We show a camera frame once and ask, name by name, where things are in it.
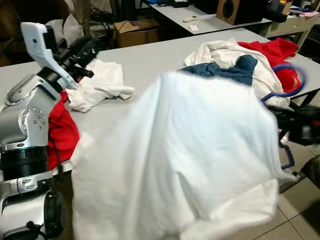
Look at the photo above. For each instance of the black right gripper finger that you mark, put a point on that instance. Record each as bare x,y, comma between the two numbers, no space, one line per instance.
285,127
280,113

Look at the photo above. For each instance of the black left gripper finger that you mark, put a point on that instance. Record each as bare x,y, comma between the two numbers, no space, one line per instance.
89,43
89,55

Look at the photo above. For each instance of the purple plastic hanger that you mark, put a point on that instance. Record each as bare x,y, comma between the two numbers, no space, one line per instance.
270,96

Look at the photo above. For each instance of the blue denim garment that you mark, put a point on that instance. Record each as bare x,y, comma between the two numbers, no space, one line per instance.
240,70

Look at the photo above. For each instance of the white shirt with black print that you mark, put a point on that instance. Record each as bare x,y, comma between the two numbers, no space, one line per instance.
190,150

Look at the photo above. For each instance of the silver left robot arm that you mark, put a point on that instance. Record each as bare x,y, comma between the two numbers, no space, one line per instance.
25,115

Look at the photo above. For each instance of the grey pillow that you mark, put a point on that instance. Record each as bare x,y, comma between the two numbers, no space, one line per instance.
70,30

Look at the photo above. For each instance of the crumpled white garment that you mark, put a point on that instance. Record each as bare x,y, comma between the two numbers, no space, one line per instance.
105,80

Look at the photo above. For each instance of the brown cardboard box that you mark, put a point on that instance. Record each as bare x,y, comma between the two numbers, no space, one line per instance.
137,32

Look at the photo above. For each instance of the grey table with black legs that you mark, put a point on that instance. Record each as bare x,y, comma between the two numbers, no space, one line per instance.
150,55

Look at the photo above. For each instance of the red garment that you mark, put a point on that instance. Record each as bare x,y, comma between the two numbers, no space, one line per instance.
62,135
270,50

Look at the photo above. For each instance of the white remote control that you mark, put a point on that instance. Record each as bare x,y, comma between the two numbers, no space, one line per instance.
190,19

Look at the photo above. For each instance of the small white paper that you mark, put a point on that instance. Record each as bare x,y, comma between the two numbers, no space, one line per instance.
194,27

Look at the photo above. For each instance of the wooden loudspeaker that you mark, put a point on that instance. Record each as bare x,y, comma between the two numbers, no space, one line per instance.
240,11

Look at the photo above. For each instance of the white desk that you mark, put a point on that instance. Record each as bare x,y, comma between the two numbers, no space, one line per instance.
210,27

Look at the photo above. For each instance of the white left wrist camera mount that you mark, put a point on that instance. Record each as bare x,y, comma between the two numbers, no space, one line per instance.
37,42

